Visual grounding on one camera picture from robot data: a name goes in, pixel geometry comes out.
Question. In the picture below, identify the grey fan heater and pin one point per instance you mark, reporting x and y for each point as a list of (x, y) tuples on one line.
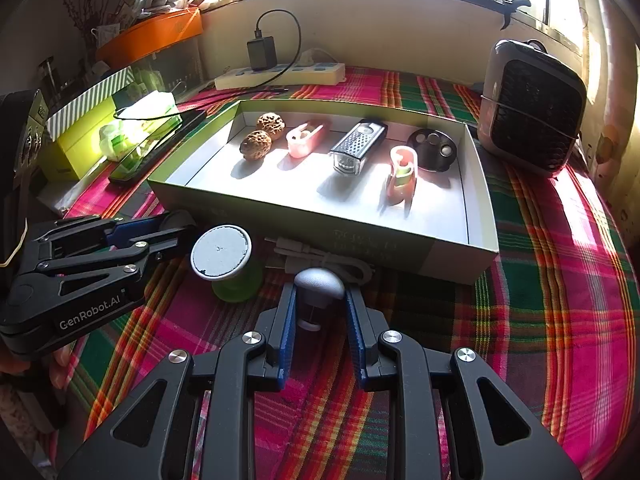
[(540, 110)]

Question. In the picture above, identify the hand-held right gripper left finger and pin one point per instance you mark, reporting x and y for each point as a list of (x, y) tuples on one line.
[(287, 330)]

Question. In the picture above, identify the green bottle with grey lid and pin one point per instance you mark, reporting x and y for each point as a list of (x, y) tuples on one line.
[(220, 250)]

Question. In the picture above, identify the shallow green cardboard box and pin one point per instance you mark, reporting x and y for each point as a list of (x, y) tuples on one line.
[(300, 195)]

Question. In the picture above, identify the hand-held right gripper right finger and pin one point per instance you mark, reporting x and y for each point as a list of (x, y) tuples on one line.
[(355, 330)]

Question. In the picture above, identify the green white striped box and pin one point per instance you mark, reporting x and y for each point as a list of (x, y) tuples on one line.
[(85, 102)]

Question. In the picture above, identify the black charger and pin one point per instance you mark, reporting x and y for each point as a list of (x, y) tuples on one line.
[(261, 54)]

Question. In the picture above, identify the small metal grater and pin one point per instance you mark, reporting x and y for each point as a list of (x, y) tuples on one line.
[(357, 147)]

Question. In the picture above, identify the white cloth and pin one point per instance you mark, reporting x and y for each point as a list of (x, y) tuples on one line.
[(60, 200)]

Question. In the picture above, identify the black round disc with holes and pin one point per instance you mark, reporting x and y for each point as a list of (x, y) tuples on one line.
[(430, 150)]

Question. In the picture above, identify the pink and white clip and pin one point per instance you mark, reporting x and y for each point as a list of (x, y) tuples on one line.
[(302, 142)]

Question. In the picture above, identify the glass jar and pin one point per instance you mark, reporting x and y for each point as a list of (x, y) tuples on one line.
[(49, 72)]

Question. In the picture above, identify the person's left hand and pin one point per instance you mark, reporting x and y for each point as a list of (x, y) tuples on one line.
[(62, 366)]

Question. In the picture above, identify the white mushroom-shaped knob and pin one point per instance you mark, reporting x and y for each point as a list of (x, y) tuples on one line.
[(320, 282)]

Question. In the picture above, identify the dried branches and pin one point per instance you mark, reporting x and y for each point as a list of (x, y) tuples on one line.
[(90, 5)]

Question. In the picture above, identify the pink and green clip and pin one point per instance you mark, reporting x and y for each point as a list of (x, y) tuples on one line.
[(402, 182)]

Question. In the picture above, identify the brown walnut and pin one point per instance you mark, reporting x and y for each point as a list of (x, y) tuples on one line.
[(255, 145), (271, 125)]

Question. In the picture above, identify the black window hook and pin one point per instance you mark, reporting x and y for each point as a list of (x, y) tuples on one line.
[(514, 7)]

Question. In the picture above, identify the orange box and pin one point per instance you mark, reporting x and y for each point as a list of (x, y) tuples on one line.
[(155, 35)]

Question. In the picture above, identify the green white plastic packet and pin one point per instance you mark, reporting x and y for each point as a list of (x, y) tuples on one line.
[(145, 110)]

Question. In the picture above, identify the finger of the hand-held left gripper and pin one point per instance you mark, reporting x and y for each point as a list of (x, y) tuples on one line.
[(150, 252), (125, 230)]

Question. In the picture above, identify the black remote control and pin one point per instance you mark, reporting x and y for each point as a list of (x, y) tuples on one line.
[(185, 122)]

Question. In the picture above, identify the clear glass tank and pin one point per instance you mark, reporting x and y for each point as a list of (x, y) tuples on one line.
[(175, 67)]

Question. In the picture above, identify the white power strip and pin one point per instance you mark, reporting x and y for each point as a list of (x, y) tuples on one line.
[(315, 74)]

